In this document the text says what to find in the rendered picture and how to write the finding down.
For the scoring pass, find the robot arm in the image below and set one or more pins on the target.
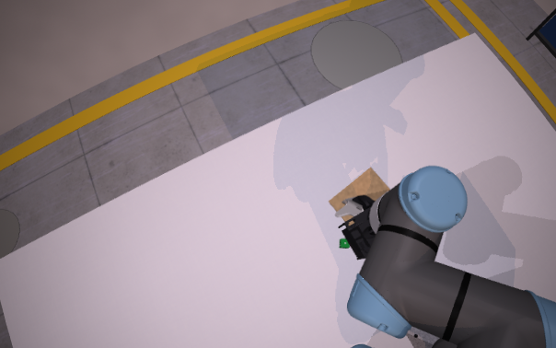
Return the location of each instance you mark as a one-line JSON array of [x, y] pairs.
[[400, 281]]

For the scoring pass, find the green die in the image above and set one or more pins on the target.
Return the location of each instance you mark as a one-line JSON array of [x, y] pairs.
[[344, 244]]

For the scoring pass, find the tan square mat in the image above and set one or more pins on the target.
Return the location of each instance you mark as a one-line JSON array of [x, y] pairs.
[[368, 184]]

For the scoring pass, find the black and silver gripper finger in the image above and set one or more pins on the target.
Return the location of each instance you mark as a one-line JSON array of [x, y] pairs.
[[355, 206]]

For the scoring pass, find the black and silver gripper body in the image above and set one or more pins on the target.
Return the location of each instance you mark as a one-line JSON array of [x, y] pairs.
[[360, 237]]

